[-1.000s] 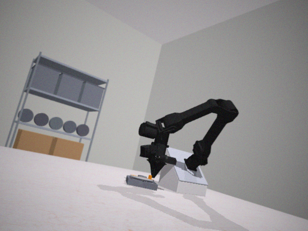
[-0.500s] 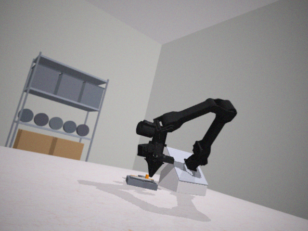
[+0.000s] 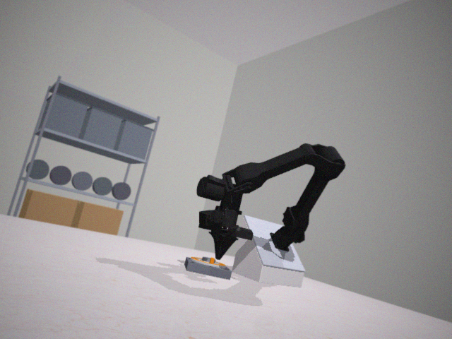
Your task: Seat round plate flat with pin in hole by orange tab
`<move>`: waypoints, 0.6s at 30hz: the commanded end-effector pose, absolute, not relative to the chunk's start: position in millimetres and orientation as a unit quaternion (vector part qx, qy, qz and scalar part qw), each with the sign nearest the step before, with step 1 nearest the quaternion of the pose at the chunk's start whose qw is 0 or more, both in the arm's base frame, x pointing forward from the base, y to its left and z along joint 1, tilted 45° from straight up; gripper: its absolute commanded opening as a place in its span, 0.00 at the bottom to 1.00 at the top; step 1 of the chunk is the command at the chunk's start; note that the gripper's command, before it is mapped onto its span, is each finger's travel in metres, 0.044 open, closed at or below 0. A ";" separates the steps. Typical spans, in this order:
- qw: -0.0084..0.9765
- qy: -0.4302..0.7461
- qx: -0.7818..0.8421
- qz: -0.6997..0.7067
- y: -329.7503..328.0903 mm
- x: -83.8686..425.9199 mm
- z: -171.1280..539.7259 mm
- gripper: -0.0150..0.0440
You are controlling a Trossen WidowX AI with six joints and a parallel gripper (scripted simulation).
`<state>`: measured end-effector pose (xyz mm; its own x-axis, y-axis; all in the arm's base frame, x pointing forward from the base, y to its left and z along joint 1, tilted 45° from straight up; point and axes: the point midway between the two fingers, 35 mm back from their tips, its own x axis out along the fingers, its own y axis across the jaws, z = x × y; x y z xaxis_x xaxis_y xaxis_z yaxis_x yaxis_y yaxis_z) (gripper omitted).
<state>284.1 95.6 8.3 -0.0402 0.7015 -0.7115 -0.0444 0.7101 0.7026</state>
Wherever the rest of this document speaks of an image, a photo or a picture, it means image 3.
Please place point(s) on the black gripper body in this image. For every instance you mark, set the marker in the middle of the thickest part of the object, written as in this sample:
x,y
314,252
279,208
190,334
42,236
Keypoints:
x,y
233,229

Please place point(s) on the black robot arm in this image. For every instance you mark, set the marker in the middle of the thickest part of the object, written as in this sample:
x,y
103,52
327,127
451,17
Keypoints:
x,y
248,177

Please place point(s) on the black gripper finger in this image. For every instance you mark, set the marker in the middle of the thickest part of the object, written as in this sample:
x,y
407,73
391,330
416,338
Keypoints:
x,y
225,243
216,242

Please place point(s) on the orange round plate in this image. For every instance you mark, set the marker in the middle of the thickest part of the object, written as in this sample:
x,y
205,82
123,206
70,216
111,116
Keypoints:
x,y
212,264

